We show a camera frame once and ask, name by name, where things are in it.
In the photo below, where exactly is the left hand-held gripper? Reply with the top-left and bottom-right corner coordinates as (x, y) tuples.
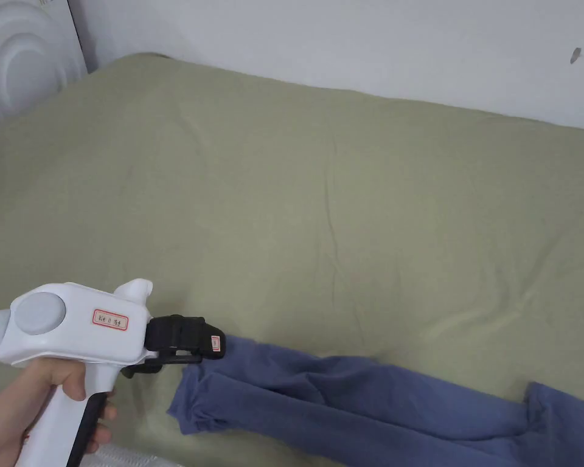
(0, 278), (227, 467)

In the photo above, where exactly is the white headboard with ring pattern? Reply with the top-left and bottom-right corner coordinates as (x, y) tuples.
(0, 0), (89, 130)

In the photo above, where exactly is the person's left hand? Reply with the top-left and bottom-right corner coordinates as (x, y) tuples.
(0, 356), (118, 467)

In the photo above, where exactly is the bed with pale green sheet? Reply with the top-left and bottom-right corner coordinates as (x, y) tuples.
(0, 52), (584, 467)

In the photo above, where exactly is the dark blue garment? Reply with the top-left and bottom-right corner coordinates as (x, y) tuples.
(167, 334), (584, 467)

